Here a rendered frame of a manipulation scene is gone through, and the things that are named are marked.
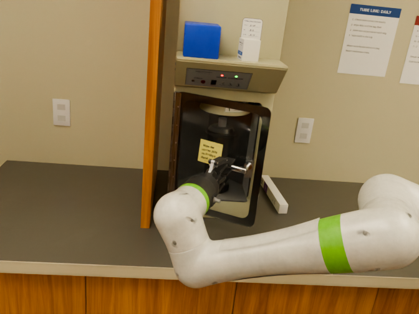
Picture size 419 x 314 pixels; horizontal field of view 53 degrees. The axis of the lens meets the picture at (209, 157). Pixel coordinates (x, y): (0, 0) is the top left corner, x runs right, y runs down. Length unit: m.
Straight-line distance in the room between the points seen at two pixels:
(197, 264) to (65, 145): 1.10
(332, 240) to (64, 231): 0.87
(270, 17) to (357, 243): 0.75
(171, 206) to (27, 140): 1.13
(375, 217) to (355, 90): 1.13
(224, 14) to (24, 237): 0.90
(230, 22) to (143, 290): 0.84
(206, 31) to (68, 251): 0.75
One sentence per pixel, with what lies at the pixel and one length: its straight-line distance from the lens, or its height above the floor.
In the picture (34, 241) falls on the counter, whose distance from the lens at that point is 1.39.
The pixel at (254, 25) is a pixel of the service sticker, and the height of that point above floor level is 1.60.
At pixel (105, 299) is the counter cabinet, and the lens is 1.37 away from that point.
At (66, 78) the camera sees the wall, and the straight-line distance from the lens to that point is 1.83.
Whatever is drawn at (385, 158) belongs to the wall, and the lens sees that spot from 2.09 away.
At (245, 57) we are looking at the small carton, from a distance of 1.25.
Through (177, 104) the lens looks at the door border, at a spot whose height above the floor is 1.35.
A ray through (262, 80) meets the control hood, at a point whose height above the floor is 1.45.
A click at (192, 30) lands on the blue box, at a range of 1.20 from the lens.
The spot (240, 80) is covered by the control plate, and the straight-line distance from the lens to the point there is 1.27.
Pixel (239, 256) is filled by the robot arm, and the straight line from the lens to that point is 0.93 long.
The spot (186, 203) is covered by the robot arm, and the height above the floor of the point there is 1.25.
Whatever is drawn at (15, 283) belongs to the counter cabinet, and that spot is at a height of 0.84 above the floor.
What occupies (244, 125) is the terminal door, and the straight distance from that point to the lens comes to 1.27.
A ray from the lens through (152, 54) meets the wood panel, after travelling 1.23.
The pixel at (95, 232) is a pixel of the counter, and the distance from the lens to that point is 1.41.
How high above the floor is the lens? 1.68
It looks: 21 degrees down
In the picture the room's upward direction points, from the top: 6 degrees clockwise
